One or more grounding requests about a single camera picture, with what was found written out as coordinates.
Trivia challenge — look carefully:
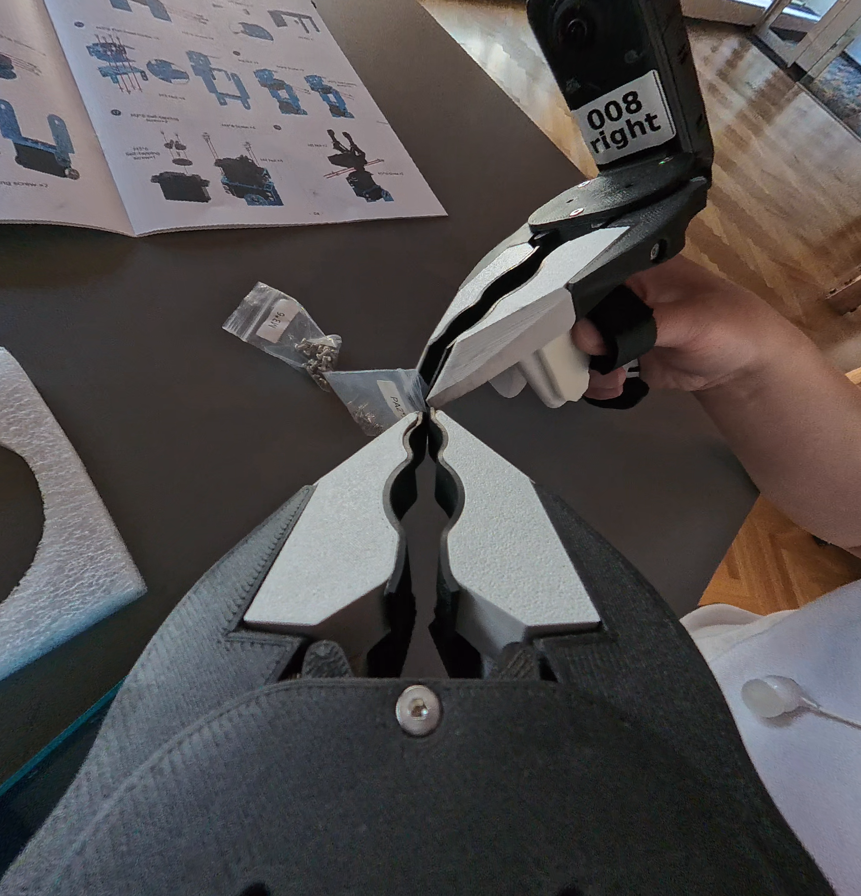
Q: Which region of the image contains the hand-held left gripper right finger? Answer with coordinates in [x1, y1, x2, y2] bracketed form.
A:
[427, 409, 604, 680]

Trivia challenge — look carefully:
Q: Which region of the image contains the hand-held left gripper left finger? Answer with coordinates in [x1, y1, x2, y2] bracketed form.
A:
[243, 412, 431, 680]

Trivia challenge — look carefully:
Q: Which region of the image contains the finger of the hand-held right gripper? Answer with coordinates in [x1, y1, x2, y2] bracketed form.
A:
[427, 224, 632, 410]
[415, 233, 545, 394]

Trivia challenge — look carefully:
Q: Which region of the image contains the clear bag of tiny screws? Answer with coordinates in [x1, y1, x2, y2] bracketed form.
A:
[326, 368, 431, 440]

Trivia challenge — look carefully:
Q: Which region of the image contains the clear bag of large screws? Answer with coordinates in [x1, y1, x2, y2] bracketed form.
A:
[221, 280, 343, 391]

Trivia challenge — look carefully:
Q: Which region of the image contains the blue bracket with black servo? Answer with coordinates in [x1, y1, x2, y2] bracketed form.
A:
[0, 674, 125, 816]

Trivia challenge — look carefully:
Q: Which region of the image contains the person's right forearm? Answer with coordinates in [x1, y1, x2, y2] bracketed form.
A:
[693, 336, 861, 552]

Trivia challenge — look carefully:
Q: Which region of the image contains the dark grey desk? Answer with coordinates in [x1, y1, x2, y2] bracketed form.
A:
[0, 0, 762, 799]

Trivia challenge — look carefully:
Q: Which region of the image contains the person's right hand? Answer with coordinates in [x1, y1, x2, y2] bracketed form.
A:
[570, 262, 792, 405]

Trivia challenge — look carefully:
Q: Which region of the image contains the illustrated instruction booklet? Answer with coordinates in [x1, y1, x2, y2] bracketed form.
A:
[0, 0, 450, 238]

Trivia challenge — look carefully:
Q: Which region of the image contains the person's white shirt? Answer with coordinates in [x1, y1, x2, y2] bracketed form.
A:
[681, 573, 861, 896]

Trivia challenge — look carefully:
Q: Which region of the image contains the white foam frame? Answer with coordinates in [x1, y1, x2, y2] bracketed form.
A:
[0, 347, 149, 692]

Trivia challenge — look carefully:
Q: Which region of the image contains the white earbud with cord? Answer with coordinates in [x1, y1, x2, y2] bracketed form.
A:
[740, 675, 861, 737]

